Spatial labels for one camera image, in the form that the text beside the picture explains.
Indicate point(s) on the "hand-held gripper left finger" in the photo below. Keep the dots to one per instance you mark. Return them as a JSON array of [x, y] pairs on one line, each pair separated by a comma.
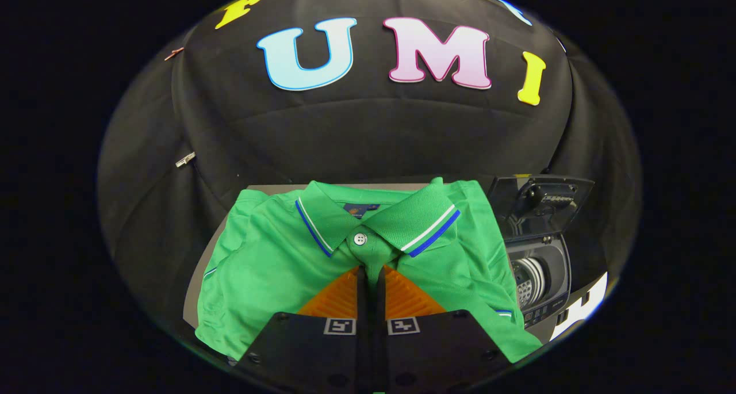
[[310, 348]]

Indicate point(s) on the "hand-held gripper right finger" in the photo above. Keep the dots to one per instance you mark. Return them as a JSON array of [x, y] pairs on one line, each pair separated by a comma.
[[437, 348]]

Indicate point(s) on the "green polo shirt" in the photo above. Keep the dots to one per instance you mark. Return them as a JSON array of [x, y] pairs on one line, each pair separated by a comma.
[[270, 267]]

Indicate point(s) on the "dark washing machine lid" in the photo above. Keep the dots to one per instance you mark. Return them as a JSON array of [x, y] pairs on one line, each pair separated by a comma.
[[517, 201]]

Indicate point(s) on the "white printed board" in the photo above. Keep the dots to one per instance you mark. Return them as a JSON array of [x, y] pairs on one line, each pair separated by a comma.
[[586, 308]]

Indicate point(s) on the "silver clip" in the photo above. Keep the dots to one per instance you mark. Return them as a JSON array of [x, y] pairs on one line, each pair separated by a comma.
[[185, 159]]

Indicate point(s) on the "red clip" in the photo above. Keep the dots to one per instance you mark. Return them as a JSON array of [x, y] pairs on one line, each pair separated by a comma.
[[174, 53]]

